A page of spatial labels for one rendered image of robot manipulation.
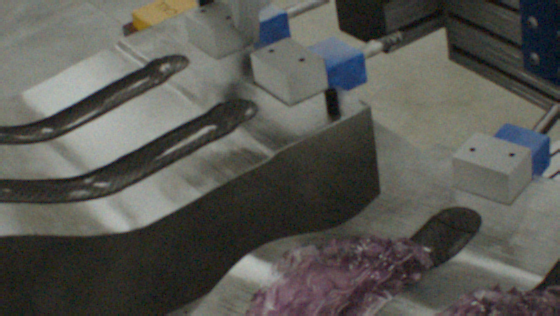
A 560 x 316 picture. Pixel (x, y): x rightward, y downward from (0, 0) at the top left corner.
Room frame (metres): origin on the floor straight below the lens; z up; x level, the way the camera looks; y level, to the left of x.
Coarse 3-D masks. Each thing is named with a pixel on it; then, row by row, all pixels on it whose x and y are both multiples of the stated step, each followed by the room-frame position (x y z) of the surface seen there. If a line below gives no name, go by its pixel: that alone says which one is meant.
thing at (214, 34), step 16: (304, 0) 0.91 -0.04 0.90; (320, 0) 0.91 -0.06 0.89; (192, 16) 0.87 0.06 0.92; (208, 16) 0.86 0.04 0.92; (224, 16) 0.86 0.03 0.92; (272, 16) 0.87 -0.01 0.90; (288, 16) 0.89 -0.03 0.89; (192, 32) 0.87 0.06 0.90; (208, 32) 0.84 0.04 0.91; (224, 32) 0.84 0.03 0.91; (272, 32) 0.86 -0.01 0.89; (288, 32) 0.87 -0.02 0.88; (208, 48) 0.85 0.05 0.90; (224, 48) 0.84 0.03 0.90; (240, 48) 0.84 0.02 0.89
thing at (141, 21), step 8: (160, 0) 1.09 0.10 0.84; (168, 0) 1.09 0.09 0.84; (176, 0) 1.09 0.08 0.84; (184, 0) 1.08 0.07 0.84; (144, 8) 1.08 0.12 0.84; (152, 8) 1.08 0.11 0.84; (160, 8) 1.07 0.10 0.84; (168, 8) 1.07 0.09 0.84; (176, 8) 1.06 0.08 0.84; (184, 8) 1.06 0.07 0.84; (136, 16) 1.07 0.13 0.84; (144, 16) 1.06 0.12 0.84; (152, 16) 1.06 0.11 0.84; (160, 16) 1.05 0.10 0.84; (168, 16) 1.05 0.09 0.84; (136, 24) 1.07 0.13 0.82; (144, 24) 1.05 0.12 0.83; (152, 24) 1.04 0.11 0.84
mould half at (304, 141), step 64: (128, 64) 0.86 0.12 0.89; (192, 64) 0.83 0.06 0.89; (128, 128) 0.76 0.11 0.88; (256, 128) 0.72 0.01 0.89; (320, 128) 0.70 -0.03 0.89; (128, 192) 0.67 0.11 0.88; (192, 192) 0.66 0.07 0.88; (256, 192) 0.67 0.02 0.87; (320, 192) 0.69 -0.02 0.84; (0, 256) 0.58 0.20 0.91; (64, 256) 0.60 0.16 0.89; (128, 256) 0.62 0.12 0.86; (192, 256) 0.64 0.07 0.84
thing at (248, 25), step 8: (232, 0) 0.83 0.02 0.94; (240, 0) 0.82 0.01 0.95; (248, 0) 0.82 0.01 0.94; (256, 0) 0.83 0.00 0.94; (264, 0) 0.84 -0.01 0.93; (272, 0) 0.84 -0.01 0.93; (232, 8) 0.84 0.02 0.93; (240, 8) 0.83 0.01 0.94; (248, 8) 0.83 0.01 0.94; (256, 8) 0.83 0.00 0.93; (240, 16) 0.83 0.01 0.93; (248, 16) 0.83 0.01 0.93; (256, 16) 0.83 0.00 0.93; (240, 24) 0.83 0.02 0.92; (248, 24) 0.83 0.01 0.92; (256, 24) 0.83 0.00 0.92; (240, 32) 0.83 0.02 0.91; (248, 32) 0.83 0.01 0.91; (256, 32) 0.83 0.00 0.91; (248, 40) 0.84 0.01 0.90; (256, 40) 0.84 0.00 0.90
